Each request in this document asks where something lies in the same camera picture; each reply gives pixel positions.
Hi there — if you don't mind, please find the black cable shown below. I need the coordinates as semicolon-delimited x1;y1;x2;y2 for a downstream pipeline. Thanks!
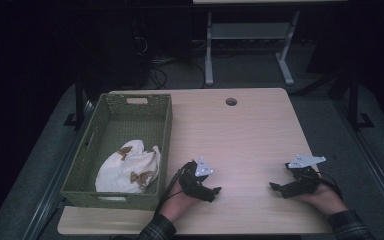
154;162;194;216
314;172;345;201

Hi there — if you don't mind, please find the bundle of floor cables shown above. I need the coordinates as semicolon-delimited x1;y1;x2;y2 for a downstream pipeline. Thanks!
146;54;208;90

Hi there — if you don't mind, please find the black metal post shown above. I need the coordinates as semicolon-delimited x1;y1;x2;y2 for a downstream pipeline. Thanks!
63;71;86;130
347;71;375;130

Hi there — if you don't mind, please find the aluminium rail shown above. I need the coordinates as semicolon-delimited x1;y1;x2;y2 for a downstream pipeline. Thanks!
21;99;96;240
333;99;384;232

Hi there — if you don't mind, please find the white cloth with brown print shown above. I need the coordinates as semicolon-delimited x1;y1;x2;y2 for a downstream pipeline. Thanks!
94;139;163;195

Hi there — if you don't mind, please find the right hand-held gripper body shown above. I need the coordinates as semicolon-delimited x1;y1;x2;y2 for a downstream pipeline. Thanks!
283;153;327;200

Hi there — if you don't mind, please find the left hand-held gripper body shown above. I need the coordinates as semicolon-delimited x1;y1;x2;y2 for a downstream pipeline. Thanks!
178;156;216;203

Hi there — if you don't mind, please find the person's right hand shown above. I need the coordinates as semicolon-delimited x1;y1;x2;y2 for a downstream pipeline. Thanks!
292;181;350;216

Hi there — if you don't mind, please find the green woven basket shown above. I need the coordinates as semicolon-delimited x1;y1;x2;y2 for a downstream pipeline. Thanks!
59;93;174;212

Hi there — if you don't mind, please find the dark equipment cabinet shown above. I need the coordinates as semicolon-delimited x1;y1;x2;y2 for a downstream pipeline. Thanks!
79;13;152;92

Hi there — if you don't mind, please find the white metal table frame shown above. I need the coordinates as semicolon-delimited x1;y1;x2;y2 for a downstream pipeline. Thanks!
204;9;301;87

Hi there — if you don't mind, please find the person's left hand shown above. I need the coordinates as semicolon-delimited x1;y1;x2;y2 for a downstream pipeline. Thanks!
158;181;202;223

